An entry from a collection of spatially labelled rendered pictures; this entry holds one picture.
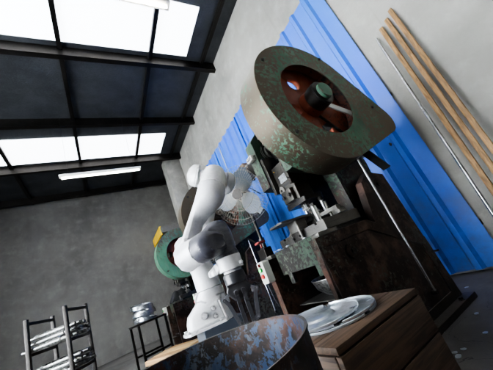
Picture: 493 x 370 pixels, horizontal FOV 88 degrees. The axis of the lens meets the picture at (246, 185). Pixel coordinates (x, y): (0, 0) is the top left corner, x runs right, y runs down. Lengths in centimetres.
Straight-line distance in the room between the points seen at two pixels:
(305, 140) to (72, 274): 732
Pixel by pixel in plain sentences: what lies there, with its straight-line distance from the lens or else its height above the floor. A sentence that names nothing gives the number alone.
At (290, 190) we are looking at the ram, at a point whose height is 95.
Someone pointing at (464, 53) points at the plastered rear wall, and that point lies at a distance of 250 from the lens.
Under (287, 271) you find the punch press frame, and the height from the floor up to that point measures 52.
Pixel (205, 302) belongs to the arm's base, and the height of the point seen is 54.
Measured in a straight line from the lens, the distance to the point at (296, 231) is 158.
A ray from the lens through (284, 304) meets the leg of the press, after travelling 170.
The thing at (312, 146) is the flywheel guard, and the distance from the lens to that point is 128.
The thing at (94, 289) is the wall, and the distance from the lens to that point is 790.
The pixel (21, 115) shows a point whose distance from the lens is 581.
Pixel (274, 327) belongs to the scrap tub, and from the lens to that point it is 62.
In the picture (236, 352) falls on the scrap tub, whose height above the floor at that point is 43.
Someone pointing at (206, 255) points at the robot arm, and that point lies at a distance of 83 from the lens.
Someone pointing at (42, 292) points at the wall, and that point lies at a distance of 803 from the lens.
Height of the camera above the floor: 57
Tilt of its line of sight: 19 degrees up
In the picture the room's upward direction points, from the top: 22 degrees counter-clockwise
